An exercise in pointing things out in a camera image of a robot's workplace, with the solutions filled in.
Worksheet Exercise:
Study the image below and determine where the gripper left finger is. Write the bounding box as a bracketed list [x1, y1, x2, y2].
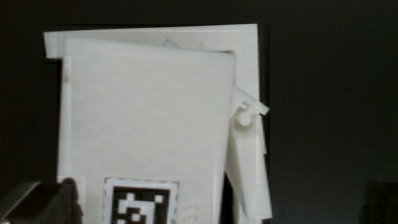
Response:
[0, 178, 83, 224]

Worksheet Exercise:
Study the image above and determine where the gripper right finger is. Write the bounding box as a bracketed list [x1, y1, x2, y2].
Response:
[361, 180, 398, 224]

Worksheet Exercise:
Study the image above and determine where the white cabinet body box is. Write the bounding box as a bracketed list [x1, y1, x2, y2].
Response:
[44, 24, 272, 224]

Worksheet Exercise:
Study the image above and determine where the white cabinet top block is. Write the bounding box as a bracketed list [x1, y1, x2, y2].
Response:
[59, 38, 234, 224]

